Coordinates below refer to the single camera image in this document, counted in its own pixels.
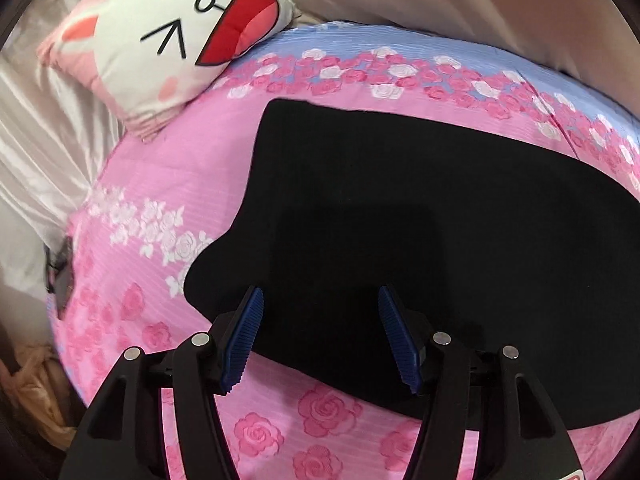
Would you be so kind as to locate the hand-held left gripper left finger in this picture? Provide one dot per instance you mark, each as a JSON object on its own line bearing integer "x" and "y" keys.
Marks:
{"x": 244, "y": 340}

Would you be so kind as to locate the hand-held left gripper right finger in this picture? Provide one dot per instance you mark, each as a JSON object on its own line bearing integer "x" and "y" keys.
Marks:
{"x": 400, "y": 340}

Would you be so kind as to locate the black pants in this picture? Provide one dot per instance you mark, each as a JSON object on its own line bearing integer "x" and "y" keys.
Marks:
{"x": 400, "y": 200}

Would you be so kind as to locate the small dark object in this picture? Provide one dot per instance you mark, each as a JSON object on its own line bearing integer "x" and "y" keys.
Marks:
{"x": 61, "y": 280}

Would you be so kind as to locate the pink floral blanket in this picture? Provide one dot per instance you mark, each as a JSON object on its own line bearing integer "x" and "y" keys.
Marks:
{"x": 150, "y": 170}

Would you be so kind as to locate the yellowish plastic bag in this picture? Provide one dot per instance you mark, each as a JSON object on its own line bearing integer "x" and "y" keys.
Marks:
{"x": 40, "y": 395}

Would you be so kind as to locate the shiny beige satin sheet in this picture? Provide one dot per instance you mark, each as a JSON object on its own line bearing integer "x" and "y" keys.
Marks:
{"x": 45, "y": 150}

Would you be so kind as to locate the cartoon face pillow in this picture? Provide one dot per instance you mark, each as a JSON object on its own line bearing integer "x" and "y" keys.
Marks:
{"x": 150, "y": 60}

